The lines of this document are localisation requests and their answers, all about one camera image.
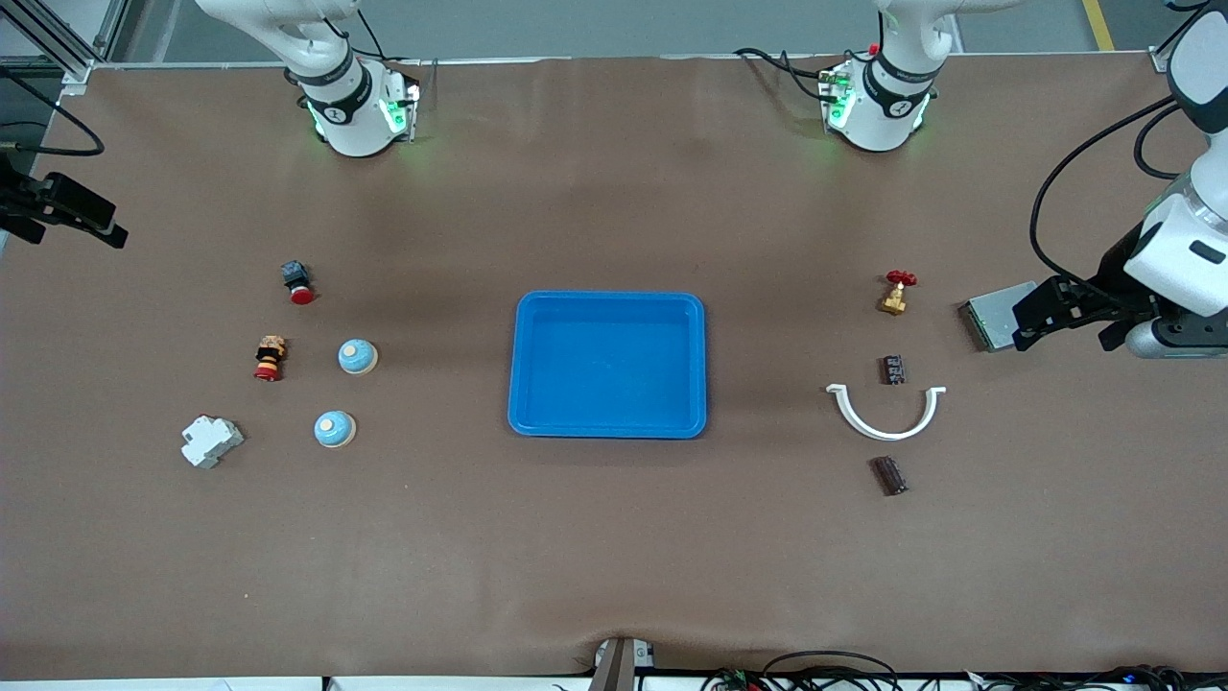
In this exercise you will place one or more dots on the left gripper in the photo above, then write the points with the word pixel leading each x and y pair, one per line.
pixel 1119 266

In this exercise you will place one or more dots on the red yellow stacked push button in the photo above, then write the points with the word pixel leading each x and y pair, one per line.
pixel 271 360

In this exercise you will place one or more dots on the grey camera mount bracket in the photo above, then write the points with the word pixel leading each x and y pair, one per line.
pixel 614 667

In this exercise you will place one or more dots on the brown table mat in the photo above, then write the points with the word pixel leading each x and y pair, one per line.
pixel 614 537

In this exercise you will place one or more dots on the white half-round pipe clamp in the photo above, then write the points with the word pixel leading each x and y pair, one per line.
pixel 887 434

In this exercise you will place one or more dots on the white circuit breaker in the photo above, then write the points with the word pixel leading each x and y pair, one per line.
pixel 209 441

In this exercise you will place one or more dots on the blue plastic tray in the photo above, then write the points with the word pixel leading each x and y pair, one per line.
pixel 609 369

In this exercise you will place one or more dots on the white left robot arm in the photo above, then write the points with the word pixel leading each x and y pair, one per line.
pixel 883 115

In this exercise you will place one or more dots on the dark brown electrolytic capacitor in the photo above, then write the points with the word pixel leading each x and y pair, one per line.
pixel 893 369
pixel 889 476

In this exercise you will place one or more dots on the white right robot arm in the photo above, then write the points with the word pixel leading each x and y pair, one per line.
pixel 350 125

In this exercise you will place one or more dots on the blue service bell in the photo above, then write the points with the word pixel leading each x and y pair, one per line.
pixel 335 429
pixel 357 357

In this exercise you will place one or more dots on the red emergency stop button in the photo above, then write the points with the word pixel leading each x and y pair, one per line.
pixel 300 293

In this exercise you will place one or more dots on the aluminium frame profile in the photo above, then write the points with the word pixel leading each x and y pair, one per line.
pixel 77 72
pixel 1161 59

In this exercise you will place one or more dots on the grey metal box module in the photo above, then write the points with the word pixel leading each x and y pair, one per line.
pixel 993 321

